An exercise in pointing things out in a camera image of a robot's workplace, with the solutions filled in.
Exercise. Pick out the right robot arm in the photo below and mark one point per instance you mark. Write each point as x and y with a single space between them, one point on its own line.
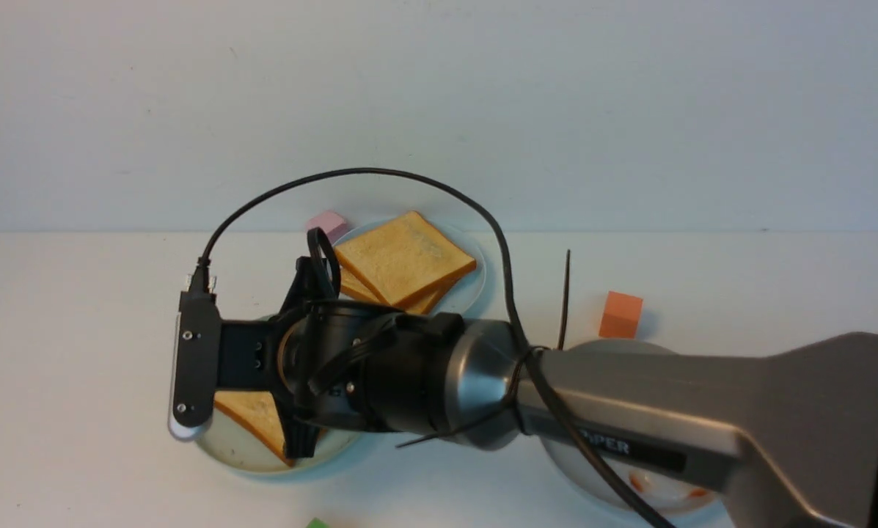
788 440

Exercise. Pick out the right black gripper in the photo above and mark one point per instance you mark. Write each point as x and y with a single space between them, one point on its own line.
304 344

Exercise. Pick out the pink cube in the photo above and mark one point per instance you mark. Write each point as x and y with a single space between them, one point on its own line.
332 224

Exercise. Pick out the grey plate with eggs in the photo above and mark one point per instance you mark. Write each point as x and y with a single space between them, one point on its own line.
577 470

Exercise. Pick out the sandwich toast slice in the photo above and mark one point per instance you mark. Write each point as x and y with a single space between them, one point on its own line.
256 412

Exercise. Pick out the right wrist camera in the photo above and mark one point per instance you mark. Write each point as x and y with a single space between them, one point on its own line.
195 368

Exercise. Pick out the pale green sandwich plate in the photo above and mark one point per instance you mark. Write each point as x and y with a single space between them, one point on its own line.
231 445

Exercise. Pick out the orange cube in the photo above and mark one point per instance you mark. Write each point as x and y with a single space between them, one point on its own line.
621 316

